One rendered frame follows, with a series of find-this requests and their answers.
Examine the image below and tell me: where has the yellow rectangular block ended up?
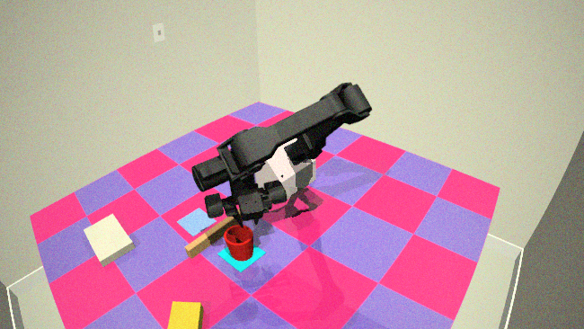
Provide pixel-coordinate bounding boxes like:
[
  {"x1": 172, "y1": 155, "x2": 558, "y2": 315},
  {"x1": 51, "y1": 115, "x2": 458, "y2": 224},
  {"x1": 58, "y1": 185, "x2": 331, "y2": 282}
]
[{"x1": 167, "y1": 301, "x2": 204, "y2": 329}]

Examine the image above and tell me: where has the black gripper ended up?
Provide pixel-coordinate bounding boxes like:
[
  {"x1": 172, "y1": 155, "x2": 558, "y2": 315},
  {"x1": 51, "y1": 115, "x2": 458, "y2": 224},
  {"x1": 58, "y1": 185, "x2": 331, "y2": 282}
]
[{"x1": 204, "y1": 174, "x2": 287, "y2": 227}]

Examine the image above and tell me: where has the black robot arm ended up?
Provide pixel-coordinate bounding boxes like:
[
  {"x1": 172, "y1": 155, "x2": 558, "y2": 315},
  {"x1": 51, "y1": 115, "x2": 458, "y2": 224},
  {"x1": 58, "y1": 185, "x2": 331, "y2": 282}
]
[{"x1": 191, "y1": 82, "x2": 372, "y2": 221}]

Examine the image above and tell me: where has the tan wooden bar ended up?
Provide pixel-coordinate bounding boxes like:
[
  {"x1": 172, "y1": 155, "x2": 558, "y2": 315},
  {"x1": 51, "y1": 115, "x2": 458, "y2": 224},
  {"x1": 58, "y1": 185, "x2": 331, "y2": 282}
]
[{"x1": 185, "y1": 217, "x2": 239, "y2": 259}]

